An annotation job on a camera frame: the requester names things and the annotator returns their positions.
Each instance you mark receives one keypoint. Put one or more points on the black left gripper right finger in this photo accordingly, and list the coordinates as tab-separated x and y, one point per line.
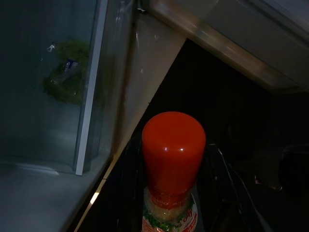
217	193

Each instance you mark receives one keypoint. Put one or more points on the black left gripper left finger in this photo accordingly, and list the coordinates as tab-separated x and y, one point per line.
128	188

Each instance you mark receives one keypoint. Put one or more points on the orange capped seasoning bottle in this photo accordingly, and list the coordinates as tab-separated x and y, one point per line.
173	149

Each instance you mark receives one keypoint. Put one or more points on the glass fridge shelf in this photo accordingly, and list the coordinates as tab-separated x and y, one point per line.
89	120

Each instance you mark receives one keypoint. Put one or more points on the stainless steel fridge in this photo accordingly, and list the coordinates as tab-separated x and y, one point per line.
144	84

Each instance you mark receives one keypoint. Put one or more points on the green vegetable bag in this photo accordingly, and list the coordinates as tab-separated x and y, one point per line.
67	72

